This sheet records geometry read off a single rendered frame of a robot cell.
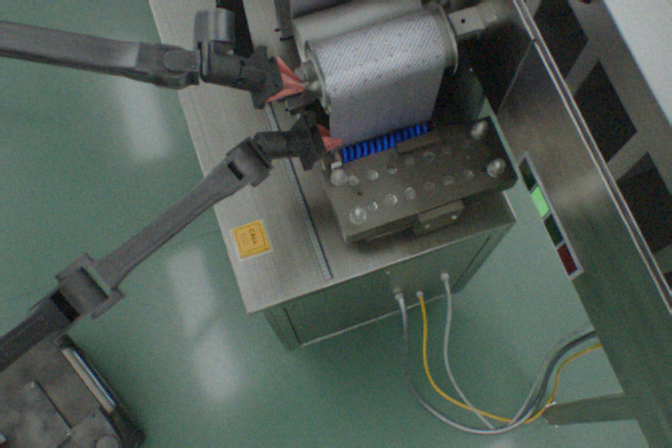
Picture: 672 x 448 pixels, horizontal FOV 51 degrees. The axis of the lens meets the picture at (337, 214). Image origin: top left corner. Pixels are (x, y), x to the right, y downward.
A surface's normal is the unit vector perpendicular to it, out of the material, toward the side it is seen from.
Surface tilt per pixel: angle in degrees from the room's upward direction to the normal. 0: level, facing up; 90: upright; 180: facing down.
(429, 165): 0
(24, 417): 0
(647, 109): 90
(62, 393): 0
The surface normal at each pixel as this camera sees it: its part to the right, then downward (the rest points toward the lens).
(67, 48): 0.15, -0.07
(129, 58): -0.08, -0.11
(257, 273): -0.01, -0.31
